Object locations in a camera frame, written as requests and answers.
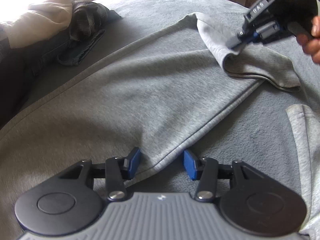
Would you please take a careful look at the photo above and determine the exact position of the black garment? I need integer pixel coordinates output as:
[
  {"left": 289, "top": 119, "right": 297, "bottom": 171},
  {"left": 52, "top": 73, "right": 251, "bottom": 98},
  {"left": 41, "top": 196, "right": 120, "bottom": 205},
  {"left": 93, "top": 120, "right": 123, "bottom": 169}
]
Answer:
[{"left": 0, "top": 27, "right": 75, "bottom": 130}]

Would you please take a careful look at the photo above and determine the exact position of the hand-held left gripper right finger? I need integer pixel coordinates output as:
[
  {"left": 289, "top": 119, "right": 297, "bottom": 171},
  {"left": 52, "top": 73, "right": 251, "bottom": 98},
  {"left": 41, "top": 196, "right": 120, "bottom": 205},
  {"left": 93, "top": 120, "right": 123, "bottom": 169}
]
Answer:
[{"left": 184, "top": 149, "right": 267, "bottom": 202}]

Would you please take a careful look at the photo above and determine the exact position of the person's right hand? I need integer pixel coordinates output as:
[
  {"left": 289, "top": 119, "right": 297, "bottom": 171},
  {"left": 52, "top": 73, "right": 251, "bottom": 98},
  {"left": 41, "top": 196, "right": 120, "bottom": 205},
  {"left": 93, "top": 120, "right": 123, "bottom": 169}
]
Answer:
[{"left": 296, "top": 16, "right": 320, "bottom": 65}]

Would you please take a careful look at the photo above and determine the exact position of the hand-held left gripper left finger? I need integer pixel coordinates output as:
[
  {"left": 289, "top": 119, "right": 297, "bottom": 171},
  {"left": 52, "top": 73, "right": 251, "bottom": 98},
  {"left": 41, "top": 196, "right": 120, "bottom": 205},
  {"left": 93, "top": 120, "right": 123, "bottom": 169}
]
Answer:
[{"left": 59, "top": 147, "right": 140, "bottom": 202}]

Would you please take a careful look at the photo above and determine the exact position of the grey sweatshirt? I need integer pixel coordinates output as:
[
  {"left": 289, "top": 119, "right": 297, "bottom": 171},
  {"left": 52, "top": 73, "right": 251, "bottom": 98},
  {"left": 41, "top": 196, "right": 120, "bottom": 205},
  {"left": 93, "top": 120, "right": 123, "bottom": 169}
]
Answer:
[{"left": 0, "top": 12, "right": 302, "bottom": 233}]

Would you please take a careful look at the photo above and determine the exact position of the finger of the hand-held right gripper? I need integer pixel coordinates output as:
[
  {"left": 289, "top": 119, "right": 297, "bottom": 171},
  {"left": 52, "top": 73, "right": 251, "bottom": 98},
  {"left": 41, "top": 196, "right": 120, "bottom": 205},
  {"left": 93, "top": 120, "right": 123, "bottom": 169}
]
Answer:
[
  {"left": 228, "top": 21, "right": 253, "bottom": 49},
  {"left": 241, "top": 29, "right": 263, "bottom": 50}
]

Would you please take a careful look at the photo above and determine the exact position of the dark blue garment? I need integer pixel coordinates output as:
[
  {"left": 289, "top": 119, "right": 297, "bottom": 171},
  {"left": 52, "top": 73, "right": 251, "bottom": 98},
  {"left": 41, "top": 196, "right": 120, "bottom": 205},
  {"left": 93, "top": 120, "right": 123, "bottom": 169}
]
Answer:
[{"left": 101, "top": 9, "right": 123, "bottom": 22}]

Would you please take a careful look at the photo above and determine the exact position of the beige garment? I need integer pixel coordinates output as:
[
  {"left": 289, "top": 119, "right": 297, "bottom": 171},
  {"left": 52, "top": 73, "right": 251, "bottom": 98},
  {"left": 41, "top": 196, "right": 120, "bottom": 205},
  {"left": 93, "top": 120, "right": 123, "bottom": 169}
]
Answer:
[{"left": 0, "top": 0, "right": 73, "bottom": 49}]

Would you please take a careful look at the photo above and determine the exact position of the dark plaid shirt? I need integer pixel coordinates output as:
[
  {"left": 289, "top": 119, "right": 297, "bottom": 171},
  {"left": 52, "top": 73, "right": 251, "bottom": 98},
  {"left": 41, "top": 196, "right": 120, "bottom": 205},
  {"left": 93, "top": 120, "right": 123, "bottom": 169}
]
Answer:
[{"left": 57, "top": 0, "right": 112, "bottom": 67}]

